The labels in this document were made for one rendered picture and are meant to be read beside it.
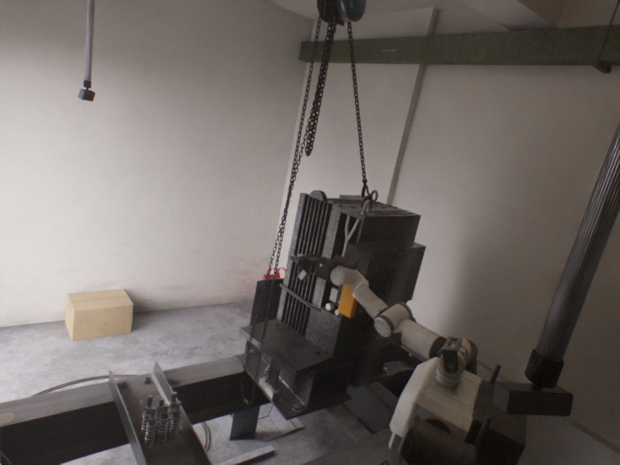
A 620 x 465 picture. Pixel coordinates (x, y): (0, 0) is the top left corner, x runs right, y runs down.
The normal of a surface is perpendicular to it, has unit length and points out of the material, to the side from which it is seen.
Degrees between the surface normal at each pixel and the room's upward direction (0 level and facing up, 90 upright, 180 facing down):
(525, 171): 90
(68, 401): 0
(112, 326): 90
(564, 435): 90
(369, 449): 0
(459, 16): 90
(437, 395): 5
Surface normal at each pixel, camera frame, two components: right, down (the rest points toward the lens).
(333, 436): -0.78, 0.00
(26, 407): 0.20, -0.95
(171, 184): 0.59, 0.31
